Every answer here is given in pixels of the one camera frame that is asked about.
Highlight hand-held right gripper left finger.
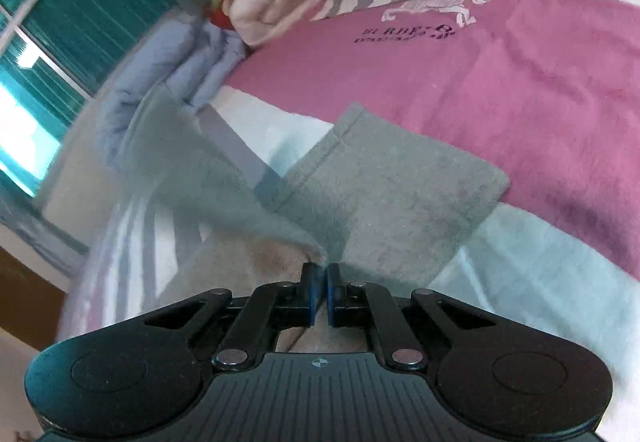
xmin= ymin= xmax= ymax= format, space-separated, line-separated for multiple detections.
xmin=142 ymin=262 xmax=319 ymax=370

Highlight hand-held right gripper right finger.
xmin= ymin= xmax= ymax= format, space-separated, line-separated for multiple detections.
xmin=326 ymin=263 xmax=501 ymax=370

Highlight grey pants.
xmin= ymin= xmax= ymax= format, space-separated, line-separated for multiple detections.
xmin=107 ymin=87 xmax=511 ymax=303

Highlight striped bed sheet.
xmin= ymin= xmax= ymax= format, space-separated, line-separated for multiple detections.
xmin=60 ymin=87 xmax=640 ymax=442

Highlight light blue folded comforter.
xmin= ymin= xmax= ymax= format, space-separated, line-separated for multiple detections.
xmin=97 ymin=14 xmax=248 ymax=158

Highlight pink towel with horse print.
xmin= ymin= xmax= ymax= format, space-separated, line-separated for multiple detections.
xmin=225 ymin=0 xmax=640 ymax=283

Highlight brown wooden door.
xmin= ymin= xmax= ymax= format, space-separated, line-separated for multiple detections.
xmin=0 ymin=247 xmax=68 ymax=353

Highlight window with teal blinds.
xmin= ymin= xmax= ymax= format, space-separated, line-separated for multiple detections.
xmin=0 ymin=0 xmax=176 ymax=198

